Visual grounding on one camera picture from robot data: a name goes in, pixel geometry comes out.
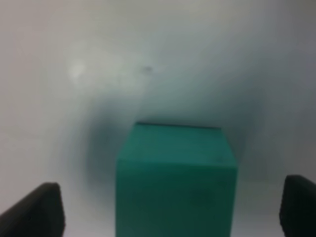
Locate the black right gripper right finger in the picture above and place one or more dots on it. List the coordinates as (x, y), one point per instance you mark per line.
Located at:
(297, 213)

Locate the green cube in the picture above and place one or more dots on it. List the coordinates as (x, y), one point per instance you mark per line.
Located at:
(175, 181)

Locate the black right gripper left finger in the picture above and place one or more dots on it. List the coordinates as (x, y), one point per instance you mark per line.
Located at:
(38, 214)

